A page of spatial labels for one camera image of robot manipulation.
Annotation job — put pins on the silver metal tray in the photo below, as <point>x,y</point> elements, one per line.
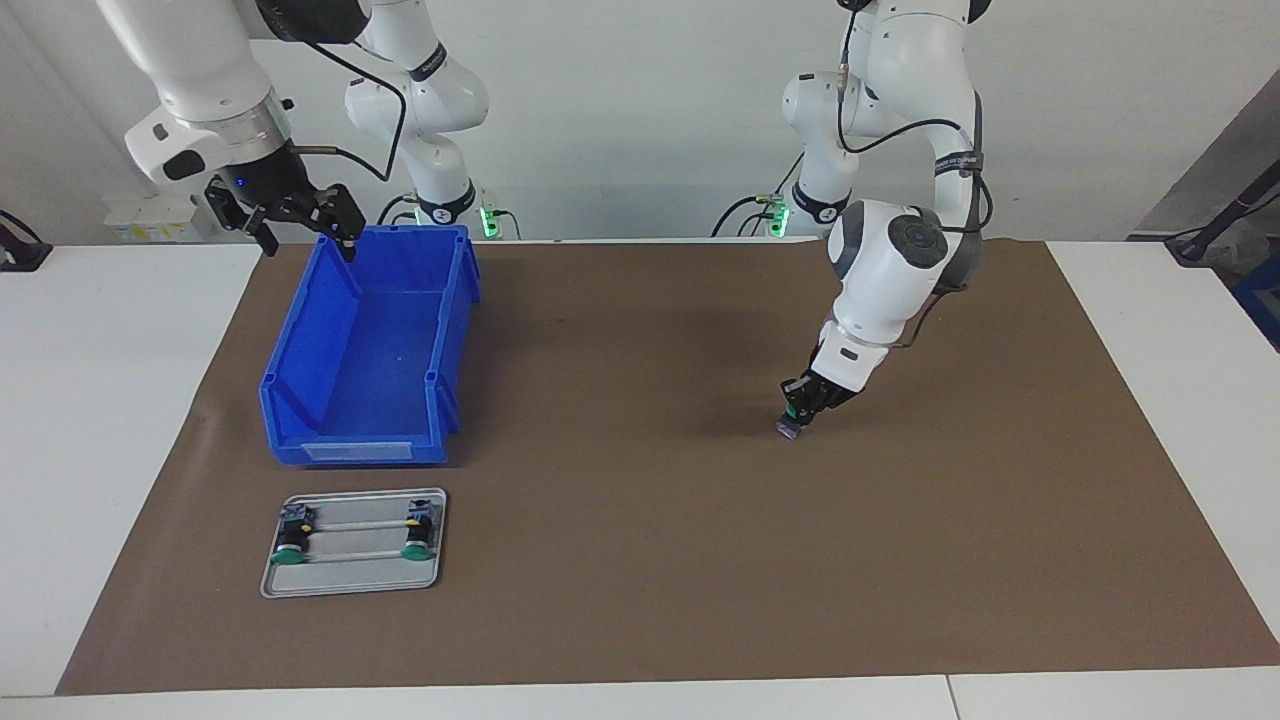
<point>350,582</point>

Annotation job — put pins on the blue crate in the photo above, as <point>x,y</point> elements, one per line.
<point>1262,300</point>

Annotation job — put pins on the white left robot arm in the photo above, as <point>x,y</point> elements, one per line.
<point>890,280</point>

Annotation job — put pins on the black stand with pole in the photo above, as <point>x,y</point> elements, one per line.
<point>1190,250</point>

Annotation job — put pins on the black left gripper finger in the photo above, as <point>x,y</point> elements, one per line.
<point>810,412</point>
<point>793,395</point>

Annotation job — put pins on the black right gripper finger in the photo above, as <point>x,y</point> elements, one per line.
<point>335,210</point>
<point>245,220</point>

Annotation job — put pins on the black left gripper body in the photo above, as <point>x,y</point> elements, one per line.
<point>828,393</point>

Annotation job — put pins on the green lit base connector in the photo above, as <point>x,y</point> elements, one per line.
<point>489,222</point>
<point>778,218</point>

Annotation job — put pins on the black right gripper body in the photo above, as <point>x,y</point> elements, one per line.
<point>265,185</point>

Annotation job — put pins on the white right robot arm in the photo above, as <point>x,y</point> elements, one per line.
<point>200,70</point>

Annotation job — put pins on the green push button switch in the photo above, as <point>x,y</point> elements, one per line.
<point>418,538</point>
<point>788,432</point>
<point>290,540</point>

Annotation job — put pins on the white box with yellow label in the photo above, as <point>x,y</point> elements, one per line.
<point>150,220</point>

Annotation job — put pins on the thin metal rod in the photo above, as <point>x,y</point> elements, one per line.
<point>360,524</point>
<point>355,556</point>

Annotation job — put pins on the brown table mat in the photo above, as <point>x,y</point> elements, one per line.
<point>650,550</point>

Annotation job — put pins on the black table clamp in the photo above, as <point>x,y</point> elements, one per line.
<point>20,255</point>

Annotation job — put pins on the blue plastic storage bin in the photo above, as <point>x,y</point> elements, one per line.
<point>370,380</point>

